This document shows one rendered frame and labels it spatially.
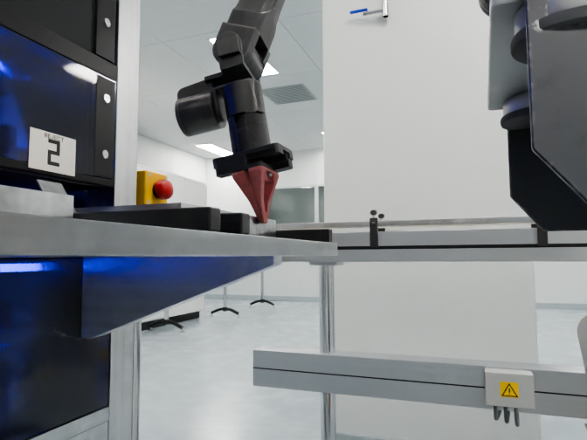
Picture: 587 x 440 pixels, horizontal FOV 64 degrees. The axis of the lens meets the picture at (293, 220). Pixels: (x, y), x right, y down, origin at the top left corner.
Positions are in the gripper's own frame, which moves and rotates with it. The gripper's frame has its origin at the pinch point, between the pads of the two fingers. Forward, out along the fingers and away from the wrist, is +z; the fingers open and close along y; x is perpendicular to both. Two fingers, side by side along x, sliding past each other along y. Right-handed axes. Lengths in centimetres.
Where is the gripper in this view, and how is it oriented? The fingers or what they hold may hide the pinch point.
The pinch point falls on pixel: (262, 216)
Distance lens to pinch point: 66.7
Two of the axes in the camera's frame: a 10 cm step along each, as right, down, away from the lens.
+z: 1.7, 9.8, -1.2
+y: -9.3, 2.0, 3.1
